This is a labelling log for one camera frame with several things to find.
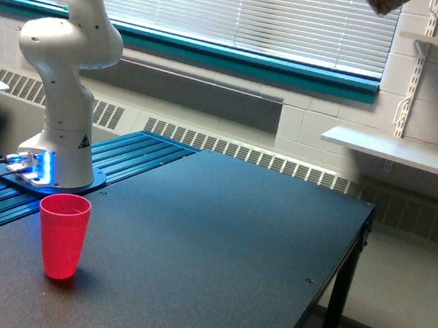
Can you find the clear cup with brown nuts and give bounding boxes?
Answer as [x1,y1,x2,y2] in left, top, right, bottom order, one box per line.
[365,0,411,16]

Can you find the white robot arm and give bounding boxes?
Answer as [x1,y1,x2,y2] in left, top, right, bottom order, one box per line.
[9,0,123,189]

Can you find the teal window sill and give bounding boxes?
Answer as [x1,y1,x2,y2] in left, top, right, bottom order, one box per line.
[0,0,387,106]

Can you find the red plastic cup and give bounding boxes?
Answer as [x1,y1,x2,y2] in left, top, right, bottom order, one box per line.
[39,193,91,280]

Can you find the white window blinds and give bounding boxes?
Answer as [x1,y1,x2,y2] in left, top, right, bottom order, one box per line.
[0,0,403,82]

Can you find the white baseboard heater vent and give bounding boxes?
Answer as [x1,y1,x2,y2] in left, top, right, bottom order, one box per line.
[0,63,438,248]

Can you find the black table leg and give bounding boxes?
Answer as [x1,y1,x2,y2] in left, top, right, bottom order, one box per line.
[322,212,375,328]

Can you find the blue ribbed aluminium base rail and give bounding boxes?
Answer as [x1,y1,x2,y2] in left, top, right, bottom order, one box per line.
[0,132,199,227]

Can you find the lower white wall shelf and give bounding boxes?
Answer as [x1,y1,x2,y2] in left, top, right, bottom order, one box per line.
[321,125,438,175]

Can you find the white slotted shelf rail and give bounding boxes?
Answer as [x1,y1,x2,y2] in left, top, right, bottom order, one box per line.
[393,0,438,139]

